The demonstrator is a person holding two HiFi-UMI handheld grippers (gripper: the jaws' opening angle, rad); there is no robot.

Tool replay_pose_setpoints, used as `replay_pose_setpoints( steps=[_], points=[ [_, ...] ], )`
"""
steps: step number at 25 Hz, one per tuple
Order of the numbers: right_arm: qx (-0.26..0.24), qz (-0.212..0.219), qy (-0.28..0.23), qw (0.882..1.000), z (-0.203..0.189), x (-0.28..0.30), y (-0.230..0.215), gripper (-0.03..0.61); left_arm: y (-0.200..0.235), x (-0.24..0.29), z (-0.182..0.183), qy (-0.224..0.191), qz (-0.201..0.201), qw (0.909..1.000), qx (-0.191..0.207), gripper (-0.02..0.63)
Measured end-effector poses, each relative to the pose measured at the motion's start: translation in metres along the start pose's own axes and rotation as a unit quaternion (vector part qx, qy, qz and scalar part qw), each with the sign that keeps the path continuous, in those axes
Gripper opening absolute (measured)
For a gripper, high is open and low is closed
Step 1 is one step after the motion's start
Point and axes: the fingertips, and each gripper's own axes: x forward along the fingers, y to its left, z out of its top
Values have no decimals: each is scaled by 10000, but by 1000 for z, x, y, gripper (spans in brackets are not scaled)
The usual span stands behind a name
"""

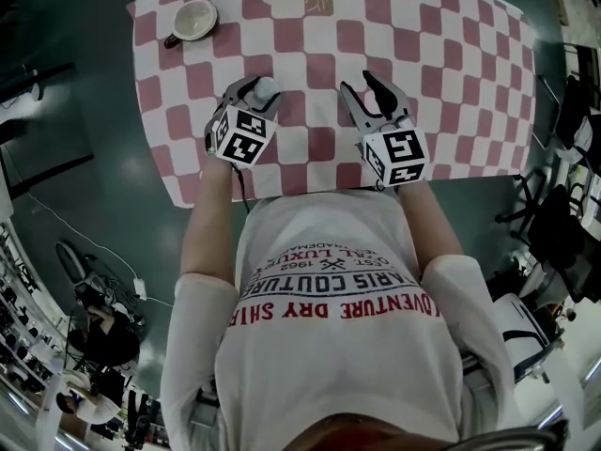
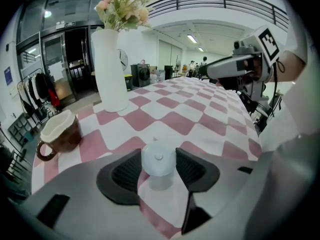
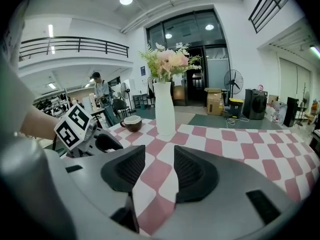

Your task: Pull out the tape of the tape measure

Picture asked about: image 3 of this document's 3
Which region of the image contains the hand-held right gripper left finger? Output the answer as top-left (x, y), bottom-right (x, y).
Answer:
top-left (43, 144), bottom-right (147, 238)

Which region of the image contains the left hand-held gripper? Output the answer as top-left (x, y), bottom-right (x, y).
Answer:
top-left (53, 103), bottom-right (125, 159)

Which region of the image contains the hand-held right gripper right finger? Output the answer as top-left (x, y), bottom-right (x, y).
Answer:
top-left (159, 144), bottom-right (315, 240)

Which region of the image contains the person's left forearm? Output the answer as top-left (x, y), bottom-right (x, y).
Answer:
top-left (18, 103), bottom-right (66, 145)

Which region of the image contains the brown cup white inside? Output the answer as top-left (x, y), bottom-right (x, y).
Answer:
top-left (119, 115), bottom-right (143, 133)

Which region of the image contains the black low shelf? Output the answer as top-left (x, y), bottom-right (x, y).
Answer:
top-left (132, 93), bottom-right (151, 110)

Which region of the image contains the small black standing fan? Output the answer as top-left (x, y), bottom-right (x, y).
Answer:
top-left (119, 82), bottom-right (131, 115)

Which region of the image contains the pink white checkered tablecloth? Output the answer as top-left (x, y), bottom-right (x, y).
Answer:
top-left (61, 117), bottom-right (320, 237)

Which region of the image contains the white vase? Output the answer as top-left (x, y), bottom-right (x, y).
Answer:
top-left (152, 81), bottom-right (176, 137)

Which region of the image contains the green floor mat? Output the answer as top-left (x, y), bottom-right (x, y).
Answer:
top-left (187, 113), bottom-right (284, 131)

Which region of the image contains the black bin yellow lid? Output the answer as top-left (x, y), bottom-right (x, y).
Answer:
top-left (228, 97), bottom-right (245, 119)

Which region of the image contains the pink flower bouquet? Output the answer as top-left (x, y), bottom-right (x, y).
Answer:
top-left (138, 42), bottom-right (202, 85)

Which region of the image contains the black washing machine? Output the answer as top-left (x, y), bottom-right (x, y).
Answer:
top-left (242, 88), bottom-right (269, 121)

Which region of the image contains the brown cardboard box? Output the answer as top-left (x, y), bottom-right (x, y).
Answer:
top-left (204, 87), bottom-right (225, 116)

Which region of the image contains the black balcony railing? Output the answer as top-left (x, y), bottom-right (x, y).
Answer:
top-left (19, 36), bottom-right (130, 60)

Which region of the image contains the black tower speaker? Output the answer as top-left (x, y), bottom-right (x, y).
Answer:
top-left (283, 96), bottom-right (300, 128)

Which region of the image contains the black framed glass door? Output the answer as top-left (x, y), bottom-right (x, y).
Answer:
top-left (145, 8), bottom-right (231, 108)

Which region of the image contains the large black standing fan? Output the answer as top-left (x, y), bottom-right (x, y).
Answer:
top-left (223, 69), bottom-right (245, 103)

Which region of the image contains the black stair railing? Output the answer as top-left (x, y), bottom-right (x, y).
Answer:
top-left (248, 0), bottom-right (292, 35)

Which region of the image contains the white floor cable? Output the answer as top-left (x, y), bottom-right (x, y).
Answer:
top-left (225, 117), bottom-right (251, 129)

